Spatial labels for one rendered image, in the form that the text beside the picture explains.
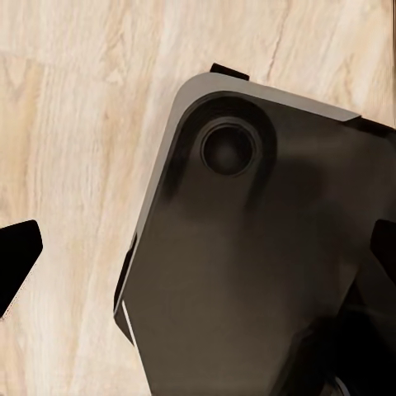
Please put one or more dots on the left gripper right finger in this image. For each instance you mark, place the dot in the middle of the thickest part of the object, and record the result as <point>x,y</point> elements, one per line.
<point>383,246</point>

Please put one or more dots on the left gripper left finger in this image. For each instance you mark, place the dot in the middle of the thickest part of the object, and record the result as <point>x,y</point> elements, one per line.
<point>20,246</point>

